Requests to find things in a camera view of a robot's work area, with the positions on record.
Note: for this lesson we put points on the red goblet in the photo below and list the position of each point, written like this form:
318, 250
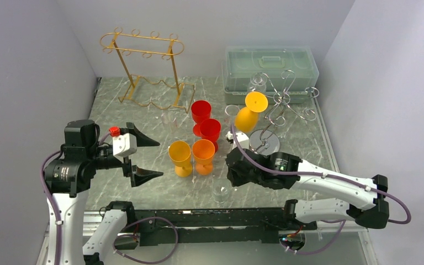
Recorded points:
210, 129
200, 111

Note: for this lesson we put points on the clear plastic storage box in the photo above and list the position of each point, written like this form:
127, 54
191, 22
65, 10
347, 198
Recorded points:
241, 62

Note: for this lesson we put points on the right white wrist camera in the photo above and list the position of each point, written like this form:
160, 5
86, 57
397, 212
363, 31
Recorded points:
241, 138

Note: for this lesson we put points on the gold wire glass rack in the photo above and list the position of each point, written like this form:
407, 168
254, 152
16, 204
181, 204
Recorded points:
148, 46

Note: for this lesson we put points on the silver wire glass rack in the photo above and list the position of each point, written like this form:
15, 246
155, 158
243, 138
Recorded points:
266, 140

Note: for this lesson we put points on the tall clear flute glass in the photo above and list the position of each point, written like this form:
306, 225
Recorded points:
169, 121

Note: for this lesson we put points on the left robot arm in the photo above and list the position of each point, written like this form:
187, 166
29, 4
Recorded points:
66, 177

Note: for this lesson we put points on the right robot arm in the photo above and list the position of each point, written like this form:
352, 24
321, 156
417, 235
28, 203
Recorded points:
349, 198

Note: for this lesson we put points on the red goblet right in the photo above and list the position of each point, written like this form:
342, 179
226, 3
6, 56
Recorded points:
210, 129

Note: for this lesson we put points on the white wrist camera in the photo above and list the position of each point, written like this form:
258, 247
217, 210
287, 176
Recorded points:
124, 146
241, 138

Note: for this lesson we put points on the clear stemless glass front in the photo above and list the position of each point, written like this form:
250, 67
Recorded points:
221, 190

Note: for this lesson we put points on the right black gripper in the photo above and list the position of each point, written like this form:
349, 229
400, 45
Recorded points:
235, 180

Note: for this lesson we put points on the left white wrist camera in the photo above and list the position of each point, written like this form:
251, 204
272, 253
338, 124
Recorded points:
124, 146

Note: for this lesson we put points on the orange goblet centre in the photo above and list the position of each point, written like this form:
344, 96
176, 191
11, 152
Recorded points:
203, 152

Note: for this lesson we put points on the clear ribbed wine glass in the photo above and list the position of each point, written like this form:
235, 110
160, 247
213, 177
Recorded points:
258, 82

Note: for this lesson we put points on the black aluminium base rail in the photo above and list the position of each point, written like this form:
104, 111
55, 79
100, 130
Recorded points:
265, 225

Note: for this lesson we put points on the red goblet back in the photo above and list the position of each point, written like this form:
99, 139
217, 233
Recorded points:
200, 111

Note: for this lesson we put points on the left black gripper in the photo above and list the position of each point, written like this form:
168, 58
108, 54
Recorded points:
138, 174

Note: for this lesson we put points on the yellow goblet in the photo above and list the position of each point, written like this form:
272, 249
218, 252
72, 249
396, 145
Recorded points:
247, 117
180, 155

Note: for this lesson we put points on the clear glass with red dots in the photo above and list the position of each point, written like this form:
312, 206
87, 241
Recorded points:
231, 112

